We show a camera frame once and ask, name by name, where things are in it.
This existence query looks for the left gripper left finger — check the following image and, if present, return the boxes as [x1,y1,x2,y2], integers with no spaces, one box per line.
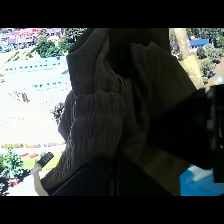
[49,157,116,197]

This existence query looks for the grey ribbed sweater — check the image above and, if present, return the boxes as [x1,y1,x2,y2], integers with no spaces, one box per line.
[40,28,214,194]

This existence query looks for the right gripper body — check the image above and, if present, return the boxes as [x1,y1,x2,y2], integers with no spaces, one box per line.
[204,84,224,184]

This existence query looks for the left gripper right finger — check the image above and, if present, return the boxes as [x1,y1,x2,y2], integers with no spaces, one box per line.
[115,154,172,197]

